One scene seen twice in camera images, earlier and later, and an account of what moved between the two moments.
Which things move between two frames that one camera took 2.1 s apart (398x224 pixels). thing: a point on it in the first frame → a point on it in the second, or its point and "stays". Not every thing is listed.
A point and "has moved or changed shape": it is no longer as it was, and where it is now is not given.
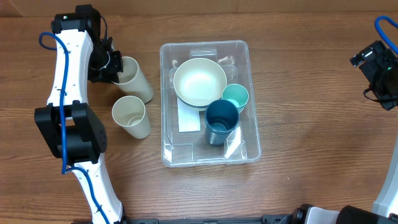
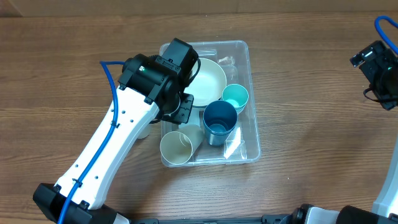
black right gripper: (389, 99) stays
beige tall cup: (132, 82) has moved or changed shape
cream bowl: (199, 81) stays
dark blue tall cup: (219, 127) stays
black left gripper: (111, 74) → (185, 109)
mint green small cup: (237, 92) stays
